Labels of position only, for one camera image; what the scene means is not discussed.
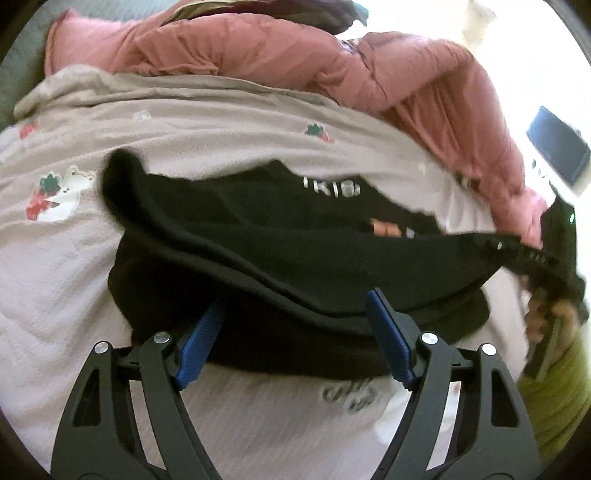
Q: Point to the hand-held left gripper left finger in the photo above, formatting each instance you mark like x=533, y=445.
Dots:
x=198, y=350

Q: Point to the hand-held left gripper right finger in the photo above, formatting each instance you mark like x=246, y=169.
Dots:
x=392, y=341

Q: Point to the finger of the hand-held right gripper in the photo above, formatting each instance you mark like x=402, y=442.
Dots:
x=512, y=254

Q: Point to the black printed t-shirt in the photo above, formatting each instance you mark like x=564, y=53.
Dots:
x=277, y=258

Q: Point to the person's right forearm green sleeve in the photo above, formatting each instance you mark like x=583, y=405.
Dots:
x=563, y=406

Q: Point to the person's right hand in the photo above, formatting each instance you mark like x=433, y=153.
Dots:
x=535, y=323

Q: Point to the dark flat screen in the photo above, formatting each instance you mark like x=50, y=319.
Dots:
x=561, y=145

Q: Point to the strawberry print blanket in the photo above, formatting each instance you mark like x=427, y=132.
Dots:
x=60, y=286

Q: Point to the grey quilted bedcover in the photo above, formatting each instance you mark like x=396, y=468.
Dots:
x=18, y=78

